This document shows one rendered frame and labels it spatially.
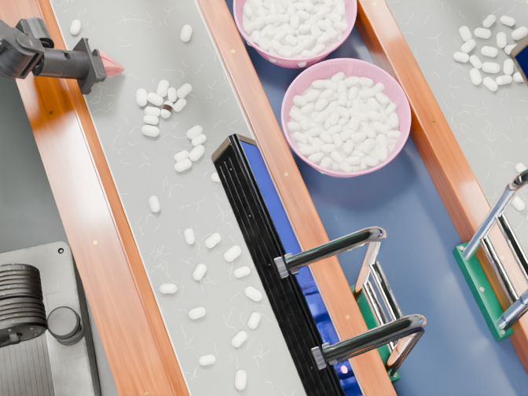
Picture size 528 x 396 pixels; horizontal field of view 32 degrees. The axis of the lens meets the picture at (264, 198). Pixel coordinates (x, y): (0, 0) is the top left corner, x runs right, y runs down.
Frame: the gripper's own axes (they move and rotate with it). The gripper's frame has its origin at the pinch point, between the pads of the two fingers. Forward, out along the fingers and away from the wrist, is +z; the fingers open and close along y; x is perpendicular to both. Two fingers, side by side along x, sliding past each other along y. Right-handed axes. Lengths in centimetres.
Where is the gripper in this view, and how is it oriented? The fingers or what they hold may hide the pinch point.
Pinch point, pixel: (119, 69)
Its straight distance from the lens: 198.3
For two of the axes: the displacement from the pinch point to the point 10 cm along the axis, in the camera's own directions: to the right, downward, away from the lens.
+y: -3.5, -8.7, 3.5
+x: -6.0, 4.9, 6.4
